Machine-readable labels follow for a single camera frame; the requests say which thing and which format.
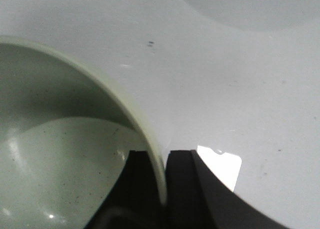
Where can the green plastic bowl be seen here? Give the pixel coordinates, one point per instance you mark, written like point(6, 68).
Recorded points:
point(66, 131)

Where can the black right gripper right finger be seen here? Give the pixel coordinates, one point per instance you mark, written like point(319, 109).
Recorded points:
point(197, 199)

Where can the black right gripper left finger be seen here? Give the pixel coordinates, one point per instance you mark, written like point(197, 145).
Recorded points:
point(133, 202)

